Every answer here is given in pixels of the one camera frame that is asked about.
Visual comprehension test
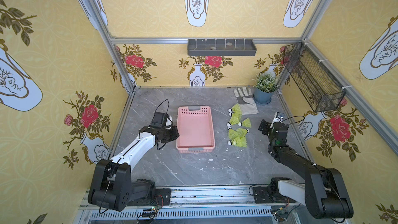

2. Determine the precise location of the yellow shuttlecock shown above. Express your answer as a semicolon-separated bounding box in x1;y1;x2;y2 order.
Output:
236;128;249;138
228;103;241;116
238;118;252;128
228;127;239;141
227;113;241;127
228;137;247;148

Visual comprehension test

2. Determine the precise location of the pink perforated storage basket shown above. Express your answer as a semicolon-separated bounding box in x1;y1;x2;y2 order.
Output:
176;106;215;153

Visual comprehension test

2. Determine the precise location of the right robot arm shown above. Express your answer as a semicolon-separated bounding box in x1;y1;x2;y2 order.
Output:
253;120;354;220

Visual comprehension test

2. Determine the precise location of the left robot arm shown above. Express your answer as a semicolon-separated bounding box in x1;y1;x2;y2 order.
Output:
88;125;179;212

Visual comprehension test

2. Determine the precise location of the grey white work glove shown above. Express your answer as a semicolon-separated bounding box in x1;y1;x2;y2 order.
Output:
234;87;259;115

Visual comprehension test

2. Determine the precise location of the green plant in blue pot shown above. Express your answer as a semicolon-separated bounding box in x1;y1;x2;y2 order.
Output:
254;73;278;105

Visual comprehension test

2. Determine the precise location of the small circuit board right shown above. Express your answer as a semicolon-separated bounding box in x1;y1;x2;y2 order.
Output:
271;207;288;224

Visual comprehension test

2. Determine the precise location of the small circuit board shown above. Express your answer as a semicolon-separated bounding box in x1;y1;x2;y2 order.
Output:
141;207;158;219
271;207;288;224

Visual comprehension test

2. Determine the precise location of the small circuit board left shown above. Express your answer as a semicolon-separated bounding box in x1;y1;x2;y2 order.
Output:
141;207;158;219

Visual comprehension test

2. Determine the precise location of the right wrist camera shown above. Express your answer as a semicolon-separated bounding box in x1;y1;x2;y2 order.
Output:
272;112;285;124

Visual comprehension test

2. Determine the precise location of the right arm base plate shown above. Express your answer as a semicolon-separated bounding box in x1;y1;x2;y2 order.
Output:
249;177;296;205

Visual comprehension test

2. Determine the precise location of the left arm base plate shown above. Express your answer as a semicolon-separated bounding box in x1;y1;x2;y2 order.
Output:
127;188;171;206

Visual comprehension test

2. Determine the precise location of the black wire mesh basket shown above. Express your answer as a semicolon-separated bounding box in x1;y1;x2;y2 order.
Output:
283;43;346;112

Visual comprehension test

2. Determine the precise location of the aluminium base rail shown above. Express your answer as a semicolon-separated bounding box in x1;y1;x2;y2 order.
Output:
73;185;350;224

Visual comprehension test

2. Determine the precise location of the grey wall shelf tray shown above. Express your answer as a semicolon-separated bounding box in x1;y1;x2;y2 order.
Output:
187;38;257;57

